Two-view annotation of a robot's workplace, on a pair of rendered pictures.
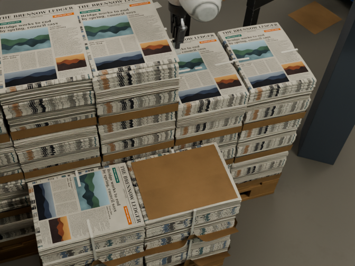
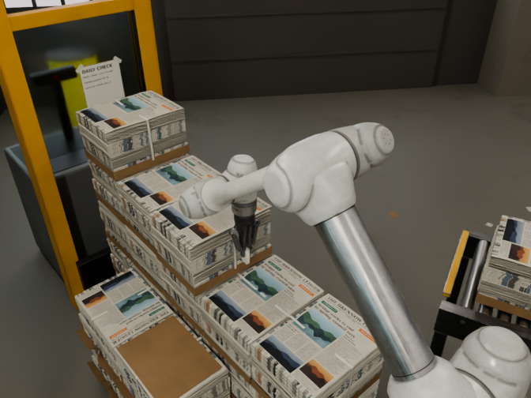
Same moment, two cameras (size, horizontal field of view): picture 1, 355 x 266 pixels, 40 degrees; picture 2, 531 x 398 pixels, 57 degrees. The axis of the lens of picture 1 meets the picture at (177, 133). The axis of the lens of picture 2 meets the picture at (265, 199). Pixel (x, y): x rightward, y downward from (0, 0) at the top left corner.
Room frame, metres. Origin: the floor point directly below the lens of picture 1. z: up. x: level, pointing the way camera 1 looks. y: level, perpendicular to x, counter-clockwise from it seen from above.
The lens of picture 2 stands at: (0.99, -1.31, 2.15)
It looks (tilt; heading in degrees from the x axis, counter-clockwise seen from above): 34 degrees down; 71
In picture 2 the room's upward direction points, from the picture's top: straight up
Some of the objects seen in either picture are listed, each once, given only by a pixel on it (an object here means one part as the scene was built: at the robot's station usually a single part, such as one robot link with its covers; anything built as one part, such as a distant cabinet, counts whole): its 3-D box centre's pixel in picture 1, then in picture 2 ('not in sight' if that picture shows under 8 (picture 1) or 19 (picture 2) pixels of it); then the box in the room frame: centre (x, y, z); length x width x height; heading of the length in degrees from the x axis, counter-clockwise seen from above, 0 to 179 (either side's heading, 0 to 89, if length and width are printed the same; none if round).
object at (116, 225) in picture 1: (135, 228); (154, 374); (0.96, 0.14, 0.30); 0.76 x 0.30 x 0.60; 112
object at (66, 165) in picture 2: not in sight; (92, 200); (0.78, 1.50, 0.40); 0.70 x 0.55 x 0.80; 22
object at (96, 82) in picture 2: not in sight; (86, 84); (0.91, 1.17, 1.28); 0.57 x 0.01 x 0.65; 22
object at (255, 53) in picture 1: (159, 140); (242, 343); (1.35, 0.08, 0.42); 1.17 x 0.39 x 0.83; 112
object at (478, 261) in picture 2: not in sight; (475, 275); (2.26, -0.20, 0.77); 0.47 x 0.05 x 0.05; 43
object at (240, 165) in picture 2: not in sight; (239, 178); (1.36, 0.03, 1.30); 0.13 x 0.11 x 0.16; 21
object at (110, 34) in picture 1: (123, 31); (212, 209); (1.29, 0.21, 1.06); 0.37 x 0.29 x 0.01; 21
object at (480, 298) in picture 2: not in sight; (503, 280); (2.30, -0.30, 0.83); 0.29 x 0.16 x 0.04; 41
